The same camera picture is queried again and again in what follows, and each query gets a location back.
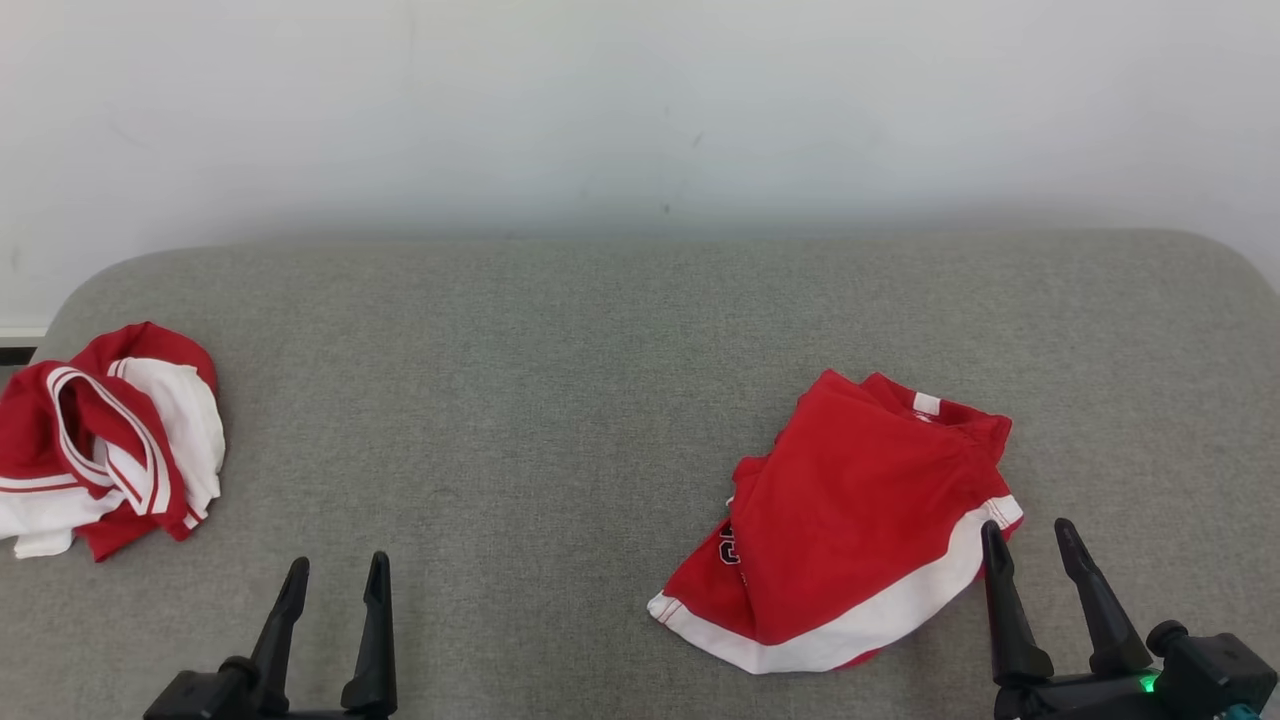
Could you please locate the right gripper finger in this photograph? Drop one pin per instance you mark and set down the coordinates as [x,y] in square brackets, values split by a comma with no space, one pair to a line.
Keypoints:
[1115,640]
[1015,640]

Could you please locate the red white-hemmed shorts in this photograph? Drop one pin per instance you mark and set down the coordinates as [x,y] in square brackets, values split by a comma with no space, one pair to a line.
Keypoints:
[850,500]

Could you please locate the red Bulls basketball jersey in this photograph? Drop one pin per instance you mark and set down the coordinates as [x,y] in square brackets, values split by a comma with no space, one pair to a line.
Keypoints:
[110,430]

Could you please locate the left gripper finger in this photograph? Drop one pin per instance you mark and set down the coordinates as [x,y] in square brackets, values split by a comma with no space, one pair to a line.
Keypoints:
[372,660]
[280,640]

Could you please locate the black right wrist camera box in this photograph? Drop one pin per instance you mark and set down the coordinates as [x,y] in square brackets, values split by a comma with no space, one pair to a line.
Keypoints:
[1220,670]

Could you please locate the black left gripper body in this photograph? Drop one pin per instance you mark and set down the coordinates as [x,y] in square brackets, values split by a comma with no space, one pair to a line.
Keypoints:
[210,700]

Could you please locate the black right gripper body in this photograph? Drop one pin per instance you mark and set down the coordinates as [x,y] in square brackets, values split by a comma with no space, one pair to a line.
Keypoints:
[1080,700]

